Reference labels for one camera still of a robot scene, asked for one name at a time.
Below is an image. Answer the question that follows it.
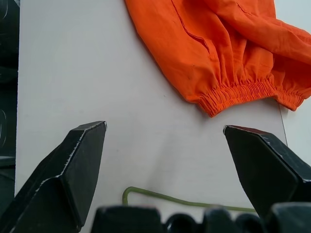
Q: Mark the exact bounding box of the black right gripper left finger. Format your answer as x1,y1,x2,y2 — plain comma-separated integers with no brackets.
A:
0,120,108,233

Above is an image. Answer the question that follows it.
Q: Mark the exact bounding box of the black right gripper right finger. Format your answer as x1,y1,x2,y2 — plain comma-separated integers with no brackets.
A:
223,125,311,217

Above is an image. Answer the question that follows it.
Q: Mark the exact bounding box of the green wire hanger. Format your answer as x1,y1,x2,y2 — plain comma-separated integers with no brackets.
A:
122,186,257,213

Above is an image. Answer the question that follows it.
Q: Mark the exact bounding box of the orange shirt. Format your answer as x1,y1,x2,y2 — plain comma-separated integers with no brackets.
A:
124,0,311,118

